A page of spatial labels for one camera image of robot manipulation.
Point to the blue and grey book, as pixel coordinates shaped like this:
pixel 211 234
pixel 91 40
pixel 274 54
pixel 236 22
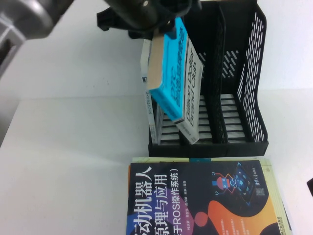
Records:
pixel 168 73

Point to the white paperback book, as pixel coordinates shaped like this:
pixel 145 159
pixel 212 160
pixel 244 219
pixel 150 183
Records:
pixel 151 117

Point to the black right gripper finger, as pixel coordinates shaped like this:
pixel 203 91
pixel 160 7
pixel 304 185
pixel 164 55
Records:
pixel 310 187

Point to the dark robot cover book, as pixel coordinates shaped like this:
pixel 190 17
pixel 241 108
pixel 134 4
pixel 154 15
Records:
pixel 195 195

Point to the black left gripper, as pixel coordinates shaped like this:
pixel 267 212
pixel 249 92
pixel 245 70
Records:
pixel 146 12

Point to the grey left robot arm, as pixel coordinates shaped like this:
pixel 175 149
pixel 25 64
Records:
pixel 36 14

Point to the pale yellow book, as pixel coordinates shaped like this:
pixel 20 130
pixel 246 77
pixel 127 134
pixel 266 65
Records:
pixel 271 176

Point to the black plastic book stand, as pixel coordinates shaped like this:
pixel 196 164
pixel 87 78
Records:
pixel 244 147

